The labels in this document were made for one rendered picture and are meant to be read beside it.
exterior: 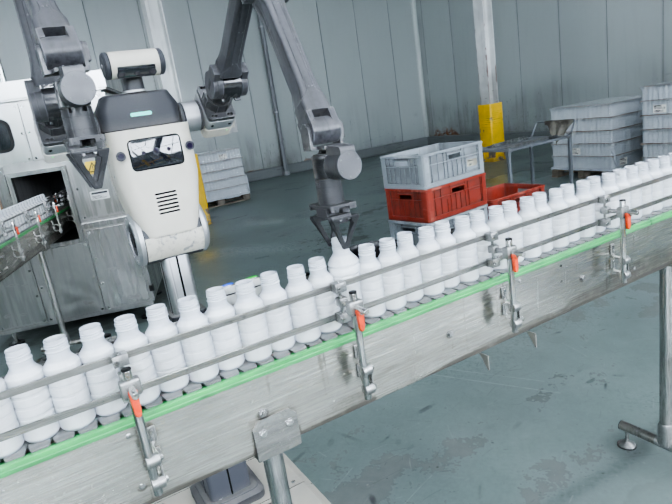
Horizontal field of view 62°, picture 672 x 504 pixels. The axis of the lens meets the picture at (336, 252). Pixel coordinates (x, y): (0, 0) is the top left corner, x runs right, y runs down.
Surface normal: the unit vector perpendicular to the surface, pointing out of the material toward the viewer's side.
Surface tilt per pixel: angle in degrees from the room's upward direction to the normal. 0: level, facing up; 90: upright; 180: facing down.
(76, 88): 90
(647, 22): 90
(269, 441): 90
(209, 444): 90
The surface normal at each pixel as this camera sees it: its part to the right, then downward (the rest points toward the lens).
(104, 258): 0.22, 0.22
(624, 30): -0.85, 0.25
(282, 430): 0.51, 0.15
